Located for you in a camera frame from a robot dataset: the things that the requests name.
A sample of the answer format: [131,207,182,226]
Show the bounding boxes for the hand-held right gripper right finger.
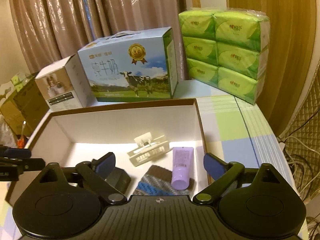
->
[192,152,278,204]

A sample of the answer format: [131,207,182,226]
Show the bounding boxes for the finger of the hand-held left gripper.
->
[0,147,32,157]
[0,157,46,173]

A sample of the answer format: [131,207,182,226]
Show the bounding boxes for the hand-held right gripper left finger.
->
[39,152,127,204]

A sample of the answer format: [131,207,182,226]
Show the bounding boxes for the black product box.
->
[105,167,132,195]

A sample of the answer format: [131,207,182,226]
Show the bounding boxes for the brown cardboard box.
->
[5,98,213,207]

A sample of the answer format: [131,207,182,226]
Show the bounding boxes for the purple tube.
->
[171,146,195,190]

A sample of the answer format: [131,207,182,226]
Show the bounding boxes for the white hair claw clip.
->
[126,131,169,168]

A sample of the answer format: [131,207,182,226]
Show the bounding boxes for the grey knitted cloth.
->
[132,164,196,197]

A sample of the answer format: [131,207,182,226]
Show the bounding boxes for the tan cardboard box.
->
[0,72,50,137]

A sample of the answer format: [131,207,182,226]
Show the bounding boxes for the green tissue packs in carton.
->
[11,73,23,91]

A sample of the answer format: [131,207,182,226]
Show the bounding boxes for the small white product box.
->
[35,54,92,112]

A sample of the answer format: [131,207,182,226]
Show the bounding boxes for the blue milk carton box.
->
[77,26,179,103]

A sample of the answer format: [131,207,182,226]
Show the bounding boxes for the chair with quilted cover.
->
[277,62,320,202]

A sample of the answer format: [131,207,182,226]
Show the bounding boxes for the stack of green tissue packs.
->
[178,9,271,106]

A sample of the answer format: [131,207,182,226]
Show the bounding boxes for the wooden door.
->
[225,0,312,117]

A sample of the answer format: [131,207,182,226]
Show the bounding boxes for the brown curtain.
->
[7,0,187,80]

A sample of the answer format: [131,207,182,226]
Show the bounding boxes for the white cables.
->
[277,129,320,198]

